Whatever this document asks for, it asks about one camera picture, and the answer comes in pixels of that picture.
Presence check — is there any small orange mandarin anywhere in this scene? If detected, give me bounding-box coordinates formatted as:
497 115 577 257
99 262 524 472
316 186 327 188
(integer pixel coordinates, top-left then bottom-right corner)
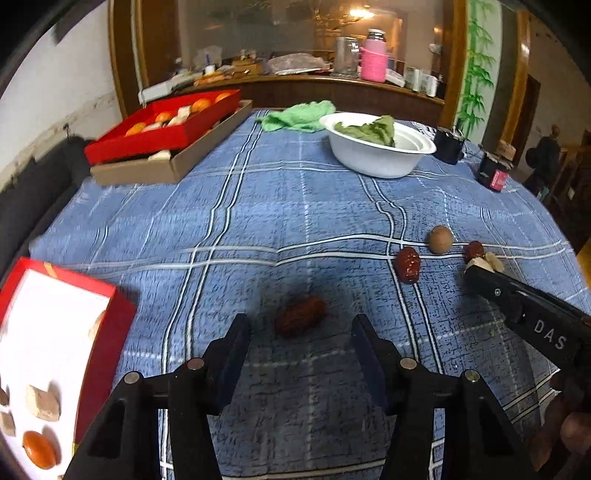
22 431 58 470

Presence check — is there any beige cake cube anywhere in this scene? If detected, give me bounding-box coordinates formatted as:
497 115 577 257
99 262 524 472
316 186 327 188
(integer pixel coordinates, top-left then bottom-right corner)
26 385 60 422

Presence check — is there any beige cake piece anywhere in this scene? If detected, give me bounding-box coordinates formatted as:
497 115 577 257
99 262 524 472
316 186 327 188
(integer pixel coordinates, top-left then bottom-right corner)
88 310 106 342
485 251 505 272
0 411 16 437
466 257 495 273

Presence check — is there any brown longan fruit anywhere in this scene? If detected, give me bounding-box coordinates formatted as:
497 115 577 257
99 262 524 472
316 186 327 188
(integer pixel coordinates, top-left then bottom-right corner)
0 388 9 406

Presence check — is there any brown longan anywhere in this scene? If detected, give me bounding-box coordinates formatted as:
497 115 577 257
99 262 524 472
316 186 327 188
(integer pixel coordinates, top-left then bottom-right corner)
428 225 454 255

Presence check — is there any red jujube date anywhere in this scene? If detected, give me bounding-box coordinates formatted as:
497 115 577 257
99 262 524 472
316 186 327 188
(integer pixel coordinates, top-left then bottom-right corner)
274 295 328 339

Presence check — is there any red box with fruits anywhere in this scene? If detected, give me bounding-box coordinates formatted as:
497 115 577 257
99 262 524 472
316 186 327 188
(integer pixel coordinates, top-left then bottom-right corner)
85 90 240 166

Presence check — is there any right hand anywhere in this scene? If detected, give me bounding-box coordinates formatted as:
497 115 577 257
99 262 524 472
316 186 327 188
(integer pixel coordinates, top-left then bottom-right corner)
529 370 590 471

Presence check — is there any red tray white inside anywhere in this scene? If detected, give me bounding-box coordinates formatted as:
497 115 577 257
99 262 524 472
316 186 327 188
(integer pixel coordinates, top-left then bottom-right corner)
1 258 136 479

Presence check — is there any dark jar red label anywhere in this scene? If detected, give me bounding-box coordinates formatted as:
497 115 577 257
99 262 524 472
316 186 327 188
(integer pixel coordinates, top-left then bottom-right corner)
477 145 515 192

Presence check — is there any black cup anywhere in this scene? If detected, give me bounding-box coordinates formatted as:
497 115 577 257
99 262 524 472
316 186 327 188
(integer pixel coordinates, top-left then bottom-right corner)
434 127 465 165

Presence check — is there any white bowl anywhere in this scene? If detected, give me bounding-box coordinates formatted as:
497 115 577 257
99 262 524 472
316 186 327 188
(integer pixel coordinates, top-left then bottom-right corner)
320 112 436 179

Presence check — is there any blue plaid tablecloth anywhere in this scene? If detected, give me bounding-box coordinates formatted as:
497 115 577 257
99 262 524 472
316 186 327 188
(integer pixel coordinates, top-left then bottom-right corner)
31 117 590 479

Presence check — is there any black leather sofa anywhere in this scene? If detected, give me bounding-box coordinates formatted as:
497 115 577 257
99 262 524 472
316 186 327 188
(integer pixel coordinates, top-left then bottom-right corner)
1 136 90 278

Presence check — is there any wooden sideboard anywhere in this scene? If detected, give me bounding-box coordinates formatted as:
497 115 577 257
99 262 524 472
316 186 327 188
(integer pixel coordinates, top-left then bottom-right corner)
155 74 445 126

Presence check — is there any pink thermos bottle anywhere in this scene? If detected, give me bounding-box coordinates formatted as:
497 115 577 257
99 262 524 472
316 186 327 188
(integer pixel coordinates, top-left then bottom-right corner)
361 29 389 83

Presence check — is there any light green cloth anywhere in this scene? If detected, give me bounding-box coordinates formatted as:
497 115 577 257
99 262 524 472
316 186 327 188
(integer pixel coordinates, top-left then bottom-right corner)
257 100 337 133

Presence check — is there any glass pitcher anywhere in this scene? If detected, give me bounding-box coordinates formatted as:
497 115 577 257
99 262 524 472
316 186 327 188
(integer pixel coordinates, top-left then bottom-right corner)
332 37 360 78

